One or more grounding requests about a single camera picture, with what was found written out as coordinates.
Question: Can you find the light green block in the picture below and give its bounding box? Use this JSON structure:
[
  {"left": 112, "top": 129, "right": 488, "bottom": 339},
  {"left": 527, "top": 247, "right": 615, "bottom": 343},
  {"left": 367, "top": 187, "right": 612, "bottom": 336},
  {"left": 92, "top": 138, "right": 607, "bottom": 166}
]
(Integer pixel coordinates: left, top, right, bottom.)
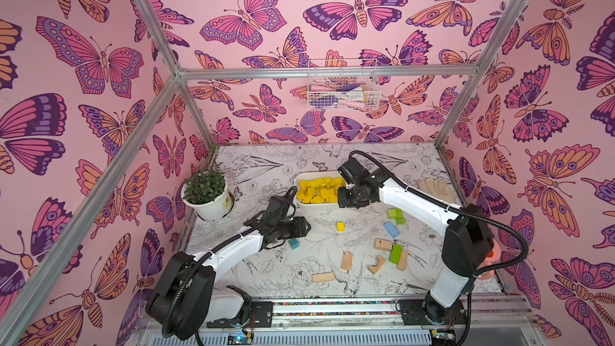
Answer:
[{"left": 387, "top": 208, "right": 406, "bottom": 225}]

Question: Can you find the natural wood block upright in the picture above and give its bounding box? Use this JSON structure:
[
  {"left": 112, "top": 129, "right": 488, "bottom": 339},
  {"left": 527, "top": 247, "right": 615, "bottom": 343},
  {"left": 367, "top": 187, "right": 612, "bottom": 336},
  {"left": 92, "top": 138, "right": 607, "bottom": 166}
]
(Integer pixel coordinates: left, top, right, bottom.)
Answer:
[{"left": 341, "top": 251, "right": 353, "bottom": 272}]

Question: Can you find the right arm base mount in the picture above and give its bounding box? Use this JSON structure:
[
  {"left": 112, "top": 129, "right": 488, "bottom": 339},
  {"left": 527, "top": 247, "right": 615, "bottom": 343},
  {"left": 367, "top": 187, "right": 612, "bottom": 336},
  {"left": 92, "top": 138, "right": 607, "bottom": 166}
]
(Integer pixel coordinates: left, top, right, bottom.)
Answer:
[{"left": 396, "top": 298, "right": 468, "bottom": 327}]

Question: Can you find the blue block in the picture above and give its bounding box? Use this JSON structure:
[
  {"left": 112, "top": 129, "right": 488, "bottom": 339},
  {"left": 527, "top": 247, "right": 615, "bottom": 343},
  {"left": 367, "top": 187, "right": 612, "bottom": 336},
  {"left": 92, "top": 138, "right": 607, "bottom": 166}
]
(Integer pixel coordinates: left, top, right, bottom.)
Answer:
[{"left": 384, "top": 222, "right": 400, "bottom": 238}]

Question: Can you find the teal block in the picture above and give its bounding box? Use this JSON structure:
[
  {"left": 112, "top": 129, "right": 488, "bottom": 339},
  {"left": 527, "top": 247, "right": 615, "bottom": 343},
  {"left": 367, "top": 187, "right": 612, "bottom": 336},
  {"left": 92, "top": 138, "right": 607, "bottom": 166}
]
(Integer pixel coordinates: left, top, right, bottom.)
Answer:
[{"left": 288, "top": 239, "right": 299, "bottom": 249}]

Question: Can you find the tan wood block right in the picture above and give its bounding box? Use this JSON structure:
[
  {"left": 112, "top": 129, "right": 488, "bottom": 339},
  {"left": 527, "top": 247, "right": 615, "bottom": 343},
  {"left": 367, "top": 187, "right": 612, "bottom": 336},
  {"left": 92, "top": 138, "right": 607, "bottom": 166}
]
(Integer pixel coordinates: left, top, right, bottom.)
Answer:
[{"left": 397, "top": 248, "right": 408, "bottom": 271}]

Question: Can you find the natural wood arch block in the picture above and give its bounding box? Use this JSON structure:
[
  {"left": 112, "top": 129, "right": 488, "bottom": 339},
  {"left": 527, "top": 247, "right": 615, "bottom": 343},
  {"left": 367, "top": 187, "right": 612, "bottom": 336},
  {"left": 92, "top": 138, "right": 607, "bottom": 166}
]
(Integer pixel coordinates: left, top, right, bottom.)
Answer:
[{"left": 368, "top": 256, "right": 387, "bottom": 275}]

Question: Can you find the long natural wood block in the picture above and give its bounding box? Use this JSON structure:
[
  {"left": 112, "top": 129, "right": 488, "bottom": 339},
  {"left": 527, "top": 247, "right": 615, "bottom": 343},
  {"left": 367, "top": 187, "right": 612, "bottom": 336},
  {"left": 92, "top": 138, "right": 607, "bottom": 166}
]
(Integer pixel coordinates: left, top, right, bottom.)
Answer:
[{"left": 312, "top": 272, "right": 336, "bottom": 284}]

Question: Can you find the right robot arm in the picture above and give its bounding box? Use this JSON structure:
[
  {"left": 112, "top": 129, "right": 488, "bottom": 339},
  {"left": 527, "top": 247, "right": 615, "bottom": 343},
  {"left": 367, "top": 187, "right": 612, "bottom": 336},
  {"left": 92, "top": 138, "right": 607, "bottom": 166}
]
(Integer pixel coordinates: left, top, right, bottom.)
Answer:
[{"left": 337, "top": 150, "right": 529, "bottom": 322}]

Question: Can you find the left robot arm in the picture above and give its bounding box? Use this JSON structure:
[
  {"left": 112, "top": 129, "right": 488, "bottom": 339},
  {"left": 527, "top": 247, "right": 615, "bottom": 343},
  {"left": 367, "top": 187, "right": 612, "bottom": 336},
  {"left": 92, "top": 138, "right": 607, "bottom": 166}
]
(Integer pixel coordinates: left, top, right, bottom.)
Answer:
[{"left": 145, "top": 186, "right": 311, "bottom": 341}]

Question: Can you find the wire basket on wall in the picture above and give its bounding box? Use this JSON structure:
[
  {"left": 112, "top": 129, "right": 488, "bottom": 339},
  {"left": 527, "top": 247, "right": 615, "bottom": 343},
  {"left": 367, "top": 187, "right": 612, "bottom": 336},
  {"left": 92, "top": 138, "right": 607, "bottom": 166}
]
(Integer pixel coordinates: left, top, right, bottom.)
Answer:
[{"left": 305, "top": 64, "right": 381, "bottom": 112}]

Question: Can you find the green rectangular block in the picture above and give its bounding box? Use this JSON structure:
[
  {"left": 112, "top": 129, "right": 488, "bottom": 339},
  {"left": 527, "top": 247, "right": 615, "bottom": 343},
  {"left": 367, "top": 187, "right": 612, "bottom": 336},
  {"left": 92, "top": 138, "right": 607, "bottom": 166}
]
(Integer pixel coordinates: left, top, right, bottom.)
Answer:
[{"left": 389, "top": 244, "right": 403, "bottom": 265}]

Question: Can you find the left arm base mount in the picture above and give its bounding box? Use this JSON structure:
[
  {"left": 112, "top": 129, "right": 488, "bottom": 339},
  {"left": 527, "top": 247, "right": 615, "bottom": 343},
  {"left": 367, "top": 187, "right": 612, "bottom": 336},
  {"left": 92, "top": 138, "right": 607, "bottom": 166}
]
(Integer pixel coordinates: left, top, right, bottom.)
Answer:
[{"left": 206, "top": 301, "right": 274, "bottom": 329}]

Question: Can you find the white plastic bin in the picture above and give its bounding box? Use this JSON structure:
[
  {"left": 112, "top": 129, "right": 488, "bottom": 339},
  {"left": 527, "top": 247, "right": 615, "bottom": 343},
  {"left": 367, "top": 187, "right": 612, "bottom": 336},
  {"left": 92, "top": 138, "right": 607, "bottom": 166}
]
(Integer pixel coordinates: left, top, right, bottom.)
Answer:
[{"left": 294, "top": 171, "right": 347, "bottom": 208}]

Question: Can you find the potted green plant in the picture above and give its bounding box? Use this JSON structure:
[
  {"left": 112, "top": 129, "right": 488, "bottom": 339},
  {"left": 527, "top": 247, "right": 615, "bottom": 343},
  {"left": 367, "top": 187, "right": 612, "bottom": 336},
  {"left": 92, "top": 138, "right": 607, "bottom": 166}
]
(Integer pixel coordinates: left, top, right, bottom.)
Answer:
[{"left": 181, "top": 168, "right": 234, "bottom": 222}]

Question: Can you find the pink watering can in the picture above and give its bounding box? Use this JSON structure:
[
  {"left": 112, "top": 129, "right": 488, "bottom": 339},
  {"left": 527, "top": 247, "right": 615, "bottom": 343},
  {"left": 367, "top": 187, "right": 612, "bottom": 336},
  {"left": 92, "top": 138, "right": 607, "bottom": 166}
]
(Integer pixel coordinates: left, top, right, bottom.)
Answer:
[{"left": 478, "top": 241, "right": 501, "bottom": 280}]

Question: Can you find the small natural wood block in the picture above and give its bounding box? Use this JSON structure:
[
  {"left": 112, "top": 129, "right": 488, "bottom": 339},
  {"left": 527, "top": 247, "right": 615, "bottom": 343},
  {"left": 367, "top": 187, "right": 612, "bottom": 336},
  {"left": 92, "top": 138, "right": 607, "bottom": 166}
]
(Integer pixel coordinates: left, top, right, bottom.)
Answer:
[{"left": 374, "top": 239, "right": 394, "bottom": 251}]

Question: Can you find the beige work glove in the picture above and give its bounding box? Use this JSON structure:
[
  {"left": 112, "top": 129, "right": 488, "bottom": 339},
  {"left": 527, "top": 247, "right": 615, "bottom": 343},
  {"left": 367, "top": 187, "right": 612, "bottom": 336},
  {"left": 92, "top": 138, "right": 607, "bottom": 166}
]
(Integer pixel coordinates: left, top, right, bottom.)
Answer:
[{"left": 417, "top": 179, "right": 457, "bottom": 204}]

